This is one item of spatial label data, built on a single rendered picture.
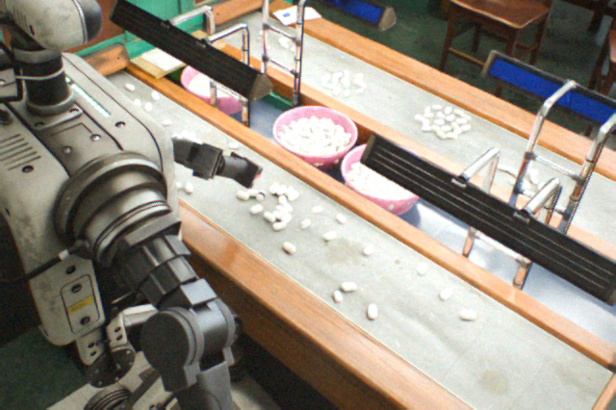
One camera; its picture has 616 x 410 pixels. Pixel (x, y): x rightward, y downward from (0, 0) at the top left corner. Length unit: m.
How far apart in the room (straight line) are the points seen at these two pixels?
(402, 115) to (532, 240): 0.99
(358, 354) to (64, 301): 0.73
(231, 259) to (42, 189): 0.87
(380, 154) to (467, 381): 0.54
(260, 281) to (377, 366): 0.36
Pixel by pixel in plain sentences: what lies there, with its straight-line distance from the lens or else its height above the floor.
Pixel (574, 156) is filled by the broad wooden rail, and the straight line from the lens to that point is 2.27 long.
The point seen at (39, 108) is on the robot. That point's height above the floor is 1.47.
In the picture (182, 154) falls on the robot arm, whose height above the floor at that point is 1.01.
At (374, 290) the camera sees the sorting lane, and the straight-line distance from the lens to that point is 1.71.
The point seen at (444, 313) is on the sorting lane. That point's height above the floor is 0.74.
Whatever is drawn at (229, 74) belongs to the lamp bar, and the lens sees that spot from 1.81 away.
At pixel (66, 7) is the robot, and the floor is 1.64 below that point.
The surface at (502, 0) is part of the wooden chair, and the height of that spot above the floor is 0.46.
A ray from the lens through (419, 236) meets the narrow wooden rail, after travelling 1.83.
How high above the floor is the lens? 2.02
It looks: 41 degrees down
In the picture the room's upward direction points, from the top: 4 degrees clockwise
